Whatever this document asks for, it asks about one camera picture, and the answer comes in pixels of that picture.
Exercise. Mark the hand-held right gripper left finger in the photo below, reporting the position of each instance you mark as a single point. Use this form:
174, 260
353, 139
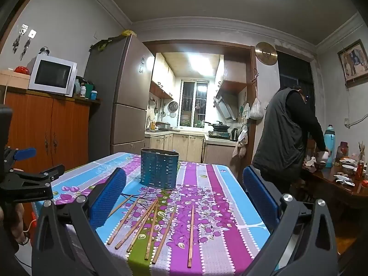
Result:
110, 198

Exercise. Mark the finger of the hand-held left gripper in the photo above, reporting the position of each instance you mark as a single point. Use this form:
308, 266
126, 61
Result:
26, 153
49, 173

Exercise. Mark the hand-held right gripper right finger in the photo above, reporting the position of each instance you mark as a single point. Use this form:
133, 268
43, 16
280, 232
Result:
258, 195

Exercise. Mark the blue perforated utensil holder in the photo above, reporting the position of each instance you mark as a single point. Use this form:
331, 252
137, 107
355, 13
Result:
158, 169

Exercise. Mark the person's left hand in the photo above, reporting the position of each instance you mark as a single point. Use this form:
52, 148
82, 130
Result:
18, 224

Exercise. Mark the floral striped tablecloth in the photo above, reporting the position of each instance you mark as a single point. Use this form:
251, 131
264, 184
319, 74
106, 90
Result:
218, 207

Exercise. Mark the orange wooden cabinet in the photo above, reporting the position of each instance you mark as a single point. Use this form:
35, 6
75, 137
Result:
66, 126

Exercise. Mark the hanging cloth bag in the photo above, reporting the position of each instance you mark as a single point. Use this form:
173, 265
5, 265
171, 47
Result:
241, 145

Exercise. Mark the white cloth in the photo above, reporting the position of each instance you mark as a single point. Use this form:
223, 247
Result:
310, 161

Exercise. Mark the steel electric kettle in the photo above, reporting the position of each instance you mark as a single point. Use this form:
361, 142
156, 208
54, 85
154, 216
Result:
234, 135

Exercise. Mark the dark wooden dining table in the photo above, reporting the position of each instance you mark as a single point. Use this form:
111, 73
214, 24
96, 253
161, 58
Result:
330, 189

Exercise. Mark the beige box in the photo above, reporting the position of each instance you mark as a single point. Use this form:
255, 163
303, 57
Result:
14, 81

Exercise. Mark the gas stove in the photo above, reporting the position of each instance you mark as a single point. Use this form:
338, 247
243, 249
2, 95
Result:
218, 134

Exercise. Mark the white cup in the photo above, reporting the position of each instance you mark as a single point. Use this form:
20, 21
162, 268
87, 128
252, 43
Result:
323, 156

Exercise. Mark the black wok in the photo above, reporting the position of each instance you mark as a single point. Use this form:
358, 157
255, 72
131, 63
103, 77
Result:
220, 127

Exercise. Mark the white microwave oven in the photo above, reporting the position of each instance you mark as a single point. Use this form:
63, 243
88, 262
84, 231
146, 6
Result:
51, 74

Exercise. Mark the red pot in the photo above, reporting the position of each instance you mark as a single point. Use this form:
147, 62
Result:
21, 70

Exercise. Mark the white medicine bottle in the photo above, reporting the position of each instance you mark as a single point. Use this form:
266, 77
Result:
83, 91

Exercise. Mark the white hanging plastic bag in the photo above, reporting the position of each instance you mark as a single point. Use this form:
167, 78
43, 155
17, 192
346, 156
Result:
256, 110

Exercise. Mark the blue thermos bottle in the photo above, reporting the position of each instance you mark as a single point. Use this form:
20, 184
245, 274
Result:
329, 143

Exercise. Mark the teal lidded jar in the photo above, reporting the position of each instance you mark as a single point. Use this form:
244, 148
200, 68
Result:
94, 95

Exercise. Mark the beige kitchen base cabinets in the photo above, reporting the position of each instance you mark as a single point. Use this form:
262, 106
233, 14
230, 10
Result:
184, 146

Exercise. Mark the steel cooking pot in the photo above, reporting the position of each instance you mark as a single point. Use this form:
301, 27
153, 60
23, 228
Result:
164, 126

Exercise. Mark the white bowl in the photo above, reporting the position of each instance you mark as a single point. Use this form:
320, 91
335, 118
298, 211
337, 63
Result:
348, 170

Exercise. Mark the red glass jar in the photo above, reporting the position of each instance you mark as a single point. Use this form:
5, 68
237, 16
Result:
342, 151

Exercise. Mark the range hood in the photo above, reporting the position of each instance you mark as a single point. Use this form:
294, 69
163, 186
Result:
227, 106

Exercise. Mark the black alarm clock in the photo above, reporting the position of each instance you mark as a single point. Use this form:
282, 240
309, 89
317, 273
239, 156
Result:
43, 52

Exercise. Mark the red sauce bottle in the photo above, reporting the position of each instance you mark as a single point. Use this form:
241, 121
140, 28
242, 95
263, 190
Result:
358, 171

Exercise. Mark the hanging dream catcher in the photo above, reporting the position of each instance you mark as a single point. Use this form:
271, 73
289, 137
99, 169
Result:
16, 41
27, 47

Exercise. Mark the hanging metal colander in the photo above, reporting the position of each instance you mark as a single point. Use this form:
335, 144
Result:
173, 107

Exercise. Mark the silver refrigerator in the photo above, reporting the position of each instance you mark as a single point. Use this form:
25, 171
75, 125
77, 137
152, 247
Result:
126, 86

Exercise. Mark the kitchen window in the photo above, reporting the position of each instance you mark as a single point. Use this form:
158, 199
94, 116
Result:
189, 97

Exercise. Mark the dark room window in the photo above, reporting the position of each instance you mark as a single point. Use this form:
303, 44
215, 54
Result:
293, 74

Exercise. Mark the yellow green bundle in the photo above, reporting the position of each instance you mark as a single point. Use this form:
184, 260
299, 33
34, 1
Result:
106, 42

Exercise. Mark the beige kitchen wall cabinets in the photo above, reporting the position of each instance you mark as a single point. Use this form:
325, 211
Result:
162, 74

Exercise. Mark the gold round wall plate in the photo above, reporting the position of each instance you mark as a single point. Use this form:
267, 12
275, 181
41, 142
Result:
266, 53

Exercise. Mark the wooden kitchen doorway frame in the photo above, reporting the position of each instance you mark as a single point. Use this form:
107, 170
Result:
201, 44

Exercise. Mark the framed wall picture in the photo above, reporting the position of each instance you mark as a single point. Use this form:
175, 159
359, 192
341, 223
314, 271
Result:
355, 60

